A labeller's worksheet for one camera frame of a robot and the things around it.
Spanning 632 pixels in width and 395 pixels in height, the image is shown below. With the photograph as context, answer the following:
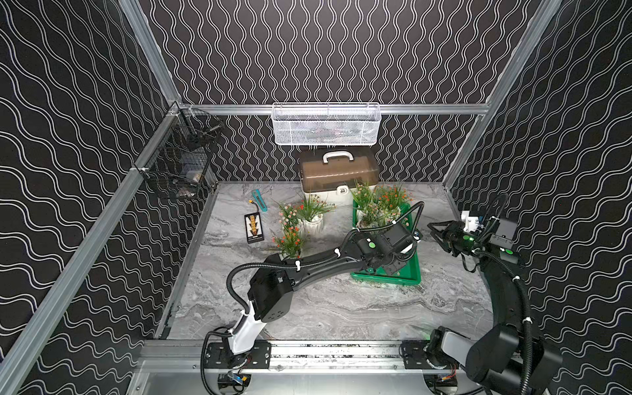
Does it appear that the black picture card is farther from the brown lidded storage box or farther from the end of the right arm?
the end of the right arm

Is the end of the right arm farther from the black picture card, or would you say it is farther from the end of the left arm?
the black picture card

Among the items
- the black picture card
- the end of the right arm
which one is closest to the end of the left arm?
the end of the right arm

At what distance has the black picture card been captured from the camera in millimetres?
1023
